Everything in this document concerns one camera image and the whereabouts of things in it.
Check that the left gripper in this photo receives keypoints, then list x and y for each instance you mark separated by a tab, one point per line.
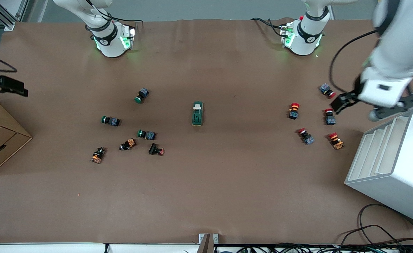
351	97

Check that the green load switch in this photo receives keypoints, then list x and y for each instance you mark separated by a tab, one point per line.
197	114

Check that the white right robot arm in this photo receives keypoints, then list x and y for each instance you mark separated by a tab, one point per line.
109	38

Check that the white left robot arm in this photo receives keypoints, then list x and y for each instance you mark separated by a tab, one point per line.
399	42

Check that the red button blue block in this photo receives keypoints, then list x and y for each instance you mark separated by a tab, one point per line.
326	89
329	118
305	136

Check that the white stepped rack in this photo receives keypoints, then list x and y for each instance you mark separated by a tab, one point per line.
403	182

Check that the red mushroom button orange block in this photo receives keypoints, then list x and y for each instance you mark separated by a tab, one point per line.
294	110

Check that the green mushroom push button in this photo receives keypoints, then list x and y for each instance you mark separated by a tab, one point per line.
110	121
141	95
146	134

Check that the black red button component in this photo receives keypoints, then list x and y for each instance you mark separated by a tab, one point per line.
156	149

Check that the black switch with orange tag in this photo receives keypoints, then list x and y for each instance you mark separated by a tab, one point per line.
98	155

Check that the black selector switch orange block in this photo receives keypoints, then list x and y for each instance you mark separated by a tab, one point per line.
128	144

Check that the white table edge rail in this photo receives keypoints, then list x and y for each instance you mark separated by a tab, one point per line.
51	248

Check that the grey metal bracket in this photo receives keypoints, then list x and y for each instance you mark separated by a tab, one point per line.
206	242

